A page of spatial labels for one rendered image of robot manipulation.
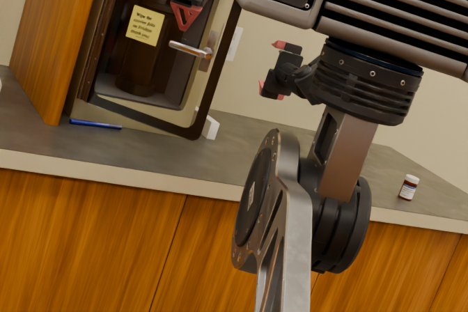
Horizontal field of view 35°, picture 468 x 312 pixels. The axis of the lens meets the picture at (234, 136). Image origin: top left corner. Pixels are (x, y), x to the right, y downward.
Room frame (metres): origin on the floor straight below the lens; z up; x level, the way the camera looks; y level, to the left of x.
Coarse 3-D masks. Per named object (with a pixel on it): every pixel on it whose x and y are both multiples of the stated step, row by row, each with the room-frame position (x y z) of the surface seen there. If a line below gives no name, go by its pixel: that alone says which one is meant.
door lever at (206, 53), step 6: (174, 42) 1.67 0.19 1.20; (180, 42) 1.68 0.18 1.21; (174, 48) 1.67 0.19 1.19; (180, 48) 1.67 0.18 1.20; (186, 48) 1.67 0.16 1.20; (192, 48) 1.67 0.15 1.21; (204, 48) 1.71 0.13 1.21; (192, 54) 1.67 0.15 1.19; (198, 54) 1.67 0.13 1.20; (204, 54) 1.66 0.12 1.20; (210, 54) 1.71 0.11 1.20
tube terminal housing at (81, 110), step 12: (96, 0) 1.79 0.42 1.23; (96, 12) 1.76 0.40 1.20; (96, 24) 1.75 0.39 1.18; (84, 36) 1.80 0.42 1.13; (84, 48) 1.78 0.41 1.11; (84, 60) 1.75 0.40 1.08; (72, 84) 1.79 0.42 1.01; (72, 96) 1.77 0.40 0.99; (72, 108) 1.75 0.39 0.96; (84, 108) 1.76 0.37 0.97; (96, 108) 1.78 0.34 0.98; (96, 120) 1.78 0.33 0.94; (108, 120) 1.80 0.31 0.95; (120, 120) 1.81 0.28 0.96; (132, 120) 1.83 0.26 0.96; (156, 132) 1.87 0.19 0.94
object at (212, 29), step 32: (128, 0) 1.74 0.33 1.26; (160, 0) 1.73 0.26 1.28; (224, 0) 1.71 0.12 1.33; (160, 32) 1.73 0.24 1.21; (192, 32) 1.72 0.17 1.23; (224, 32) 1.71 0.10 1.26; (128, 64) 1.73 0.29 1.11; (160, 64) 1.72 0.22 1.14; (192, 64) 1.72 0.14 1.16; (96, 96) 1.74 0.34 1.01; (128, 96) 1.73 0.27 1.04; (160, 96) 1.72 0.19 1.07; (192, 96) 1.72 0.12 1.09; (160, 128) 1.72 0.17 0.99; (192, 128) 1.71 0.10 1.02
